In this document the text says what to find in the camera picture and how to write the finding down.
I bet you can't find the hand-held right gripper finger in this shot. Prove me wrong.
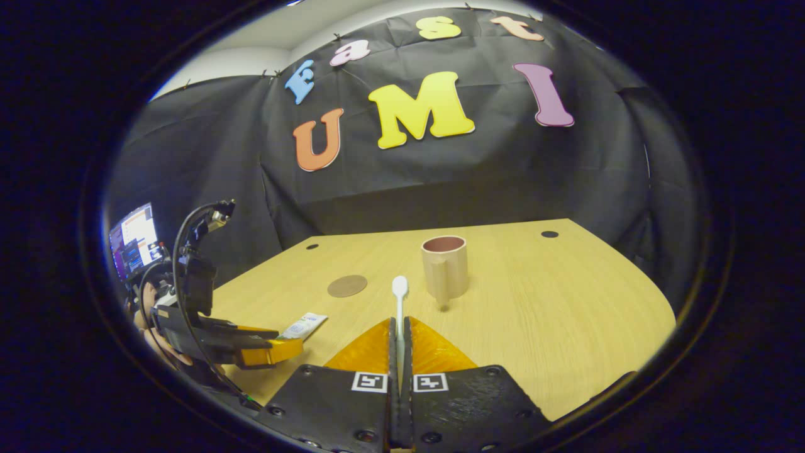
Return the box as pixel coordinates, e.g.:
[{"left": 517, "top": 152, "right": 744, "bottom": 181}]
[
  {"left": 255, "top": 316, "right": 400, "bottom": 453},
  {"left": 402, "top": 316, "right": 554, "bottom": 453}
]

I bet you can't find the white toothpaste tube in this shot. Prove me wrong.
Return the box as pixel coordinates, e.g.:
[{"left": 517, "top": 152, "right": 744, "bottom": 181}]
[{"left": 279, "top": 312, "right": 329, "bottom": 341}]

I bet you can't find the white toothbrush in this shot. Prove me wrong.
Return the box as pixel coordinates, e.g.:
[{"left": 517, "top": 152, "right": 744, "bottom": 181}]
[{"left": 392, "top": 276, "right": 409, "bottom": 394}]

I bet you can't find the round brown coaster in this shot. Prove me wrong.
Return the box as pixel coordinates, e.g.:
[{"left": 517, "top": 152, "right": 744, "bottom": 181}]
[{"left": 326, "top": 274, "right": 369, "bottom": 299}]

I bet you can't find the beige cup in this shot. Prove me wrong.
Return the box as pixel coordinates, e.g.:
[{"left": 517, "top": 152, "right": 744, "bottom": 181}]
[{"left": 420, "top": 235, "right": 470, "bottom": 308}]

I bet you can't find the computer monitor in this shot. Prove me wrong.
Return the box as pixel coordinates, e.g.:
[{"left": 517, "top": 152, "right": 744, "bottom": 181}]
[{"left": 108, "top": 202, "right": 162, "bottom": 281}]

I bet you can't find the black backdrop cloth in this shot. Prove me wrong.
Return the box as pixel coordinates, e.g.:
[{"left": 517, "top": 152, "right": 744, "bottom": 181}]
[{"left": 107, "top": 6, "right": 705, "bottom": 315}]

